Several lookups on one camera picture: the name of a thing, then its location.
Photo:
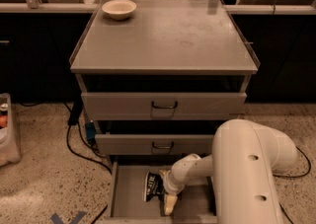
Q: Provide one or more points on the black top drawer handle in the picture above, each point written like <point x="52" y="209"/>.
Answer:
<point x="158" y="107"/>

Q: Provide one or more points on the black drawer handle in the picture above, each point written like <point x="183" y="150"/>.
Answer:
<point x="158" y="107"/>
<point x="168" y="146"/>

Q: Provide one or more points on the black power plug block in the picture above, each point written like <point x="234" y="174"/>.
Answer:
<point x="75" y="113"/>

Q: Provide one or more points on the white ceramic bowl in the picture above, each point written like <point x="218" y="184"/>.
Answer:
<point x="119" y="9"/>

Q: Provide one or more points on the clear plastic bin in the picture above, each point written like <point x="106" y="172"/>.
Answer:
<point x="10" y="144"/>

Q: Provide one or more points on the grey top drawer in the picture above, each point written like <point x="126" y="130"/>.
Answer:
<point x="137" y="106"/>

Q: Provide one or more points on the grey drawer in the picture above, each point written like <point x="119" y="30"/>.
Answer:
<point x="195" y="204"/>
<point x="137" y="106"/>
<point x="136" y="144"/>

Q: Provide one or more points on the grey drawer cabinet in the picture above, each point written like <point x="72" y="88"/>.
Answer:
<point x="165" y="46"/>

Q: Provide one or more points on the grey bottom drawer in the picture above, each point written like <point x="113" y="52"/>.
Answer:
<point x="195" y="204"/>

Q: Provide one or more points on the blue chip bag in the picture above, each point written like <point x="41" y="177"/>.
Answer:
<point x="153" y="187"/>

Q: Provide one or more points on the grey middle drawer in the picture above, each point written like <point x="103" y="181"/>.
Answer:
<point x="136" y="144"/>

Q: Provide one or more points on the blue power adapter box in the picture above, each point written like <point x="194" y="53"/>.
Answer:
<point x="90" y="131"/>

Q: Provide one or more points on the black middle drawer handle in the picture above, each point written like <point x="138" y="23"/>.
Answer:
<point x="168" y="146"/>

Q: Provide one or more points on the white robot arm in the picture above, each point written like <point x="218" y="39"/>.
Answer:
<point x="243" y="158"/>

